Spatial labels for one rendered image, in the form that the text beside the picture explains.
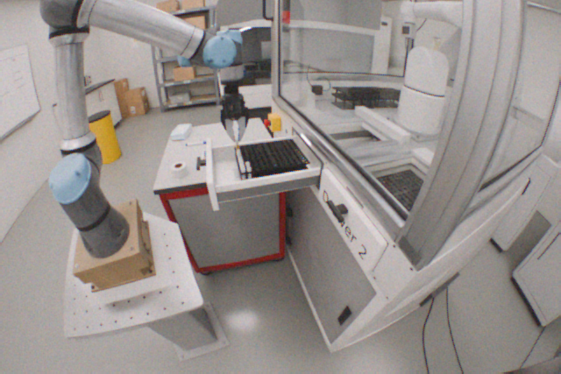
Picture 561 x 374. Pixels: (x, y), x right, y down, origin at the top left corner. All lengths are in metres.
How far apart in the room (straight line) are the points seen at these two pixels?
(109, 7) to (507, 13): 0.58
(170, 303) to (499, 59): 0.74
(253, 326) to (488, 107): 1.31
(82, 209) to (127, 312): 0.28
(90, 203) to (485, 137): 0.69
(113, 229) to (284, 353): 1.01
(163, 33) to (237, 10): 1.01
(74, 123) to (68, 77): 0.12
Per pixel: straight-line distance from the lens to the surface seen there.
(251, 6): 1.46
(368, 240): 0.50
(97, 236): 0.60
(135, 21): 0.48
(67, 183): 0.53
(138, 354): 1.50
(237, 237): 1.18
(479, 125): 0.30
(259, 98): 1.51
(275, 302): 1.37
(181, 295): 0.60
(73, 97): 0.62
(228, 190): 0.64
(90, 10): 0.49
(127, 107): 5.22
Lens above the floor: 1.27
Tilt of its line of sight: 33 degrees down
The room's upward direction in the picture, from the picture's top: straight up
